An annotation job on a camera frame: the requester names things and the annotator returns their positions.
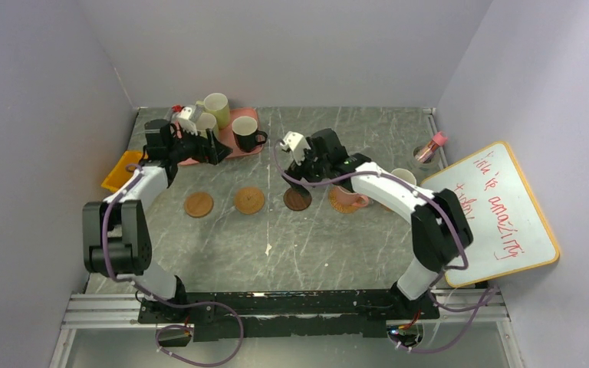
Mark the dark brown wooden coaster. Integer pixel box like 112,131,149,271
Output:
282,188,312,212

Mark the woven coaster light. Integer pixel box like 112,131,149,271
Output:
328,187,359,214

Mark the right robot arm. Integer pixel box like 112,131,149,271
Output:
277,128,474,318

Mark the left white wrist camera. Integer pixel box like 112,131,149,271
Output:
170,105,201,135

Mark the light wooden coaster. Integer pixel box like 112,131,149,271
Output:
183,192,214,219

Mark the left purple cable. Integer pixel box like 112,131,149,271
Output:
101,162,245,368

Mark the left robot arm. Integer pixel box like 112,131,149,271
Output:
82,119,232,322

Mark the yellow plastic bin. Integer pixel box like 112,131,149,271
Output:
100,150,143,193

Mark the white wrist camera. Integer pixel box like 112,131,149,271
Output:
279,131,311,166
170,105,201,135

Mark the pink serving tray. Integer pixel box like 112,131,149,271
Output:
171,94,267,165

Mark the whiteboard with yellow frame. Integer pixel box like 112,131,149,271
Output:
421,141,560,288

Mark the green mug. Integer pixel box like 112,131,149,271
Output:
195,112,219,139
196,93,230,130

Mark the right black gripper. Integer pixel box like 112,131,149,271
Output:
281,139,330,198

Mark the green mug back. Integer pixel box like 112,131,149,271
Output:
196,93,230,130

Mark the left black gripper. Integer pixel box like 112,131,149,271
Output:
167,123,232,166

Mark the black mug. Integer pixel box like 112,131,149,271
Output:
232,116,268,153

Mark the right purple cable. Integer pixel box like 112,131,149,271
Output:
272,140,499,355

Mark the glass jar with markers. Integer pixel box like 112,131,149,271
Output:
413,131,448,163

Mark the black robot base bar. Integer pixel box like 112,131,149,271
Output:
137,289,439,342

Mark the pink mug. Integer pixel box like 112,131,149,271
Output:
390,168,417,186
334,186,370,208

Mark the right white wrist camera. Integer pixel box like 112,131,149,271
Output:
279,131,311,166

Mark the woven coaster tan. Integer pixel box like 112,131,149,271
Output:
234,186,265,215

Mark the aluminium rail frame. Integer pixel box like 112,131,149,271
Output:
50,288,524,367

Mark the green mug front middle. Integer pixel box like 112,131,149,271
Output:
195,112,219,139

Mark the purple cable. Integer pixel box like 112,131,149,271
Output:
272,140,499,355
101,162,245,368

